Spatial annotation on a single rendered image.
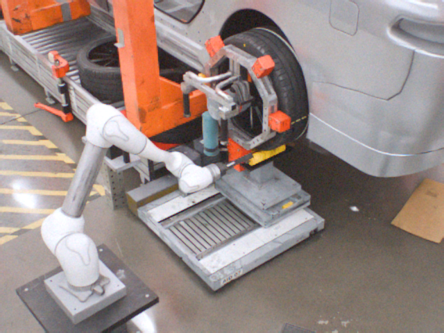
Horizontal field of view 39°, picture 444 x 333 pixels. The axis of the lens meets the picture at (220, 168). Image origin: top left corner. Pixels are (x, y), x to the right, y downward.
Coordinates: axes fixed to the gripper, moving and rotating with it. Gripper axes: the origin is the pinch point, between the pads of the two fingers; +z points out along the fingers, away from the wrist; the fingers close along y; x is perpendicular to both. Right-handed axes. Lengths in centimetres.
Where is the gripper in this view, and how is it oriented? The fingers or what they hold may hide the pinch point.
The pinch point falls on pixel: (247, 157)
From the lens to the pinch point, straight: 330.2
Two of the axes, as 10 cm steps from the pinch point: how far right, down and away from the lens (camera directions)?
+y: 4.2, -2.5, -8.7
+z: 8.0, -3.6, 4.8
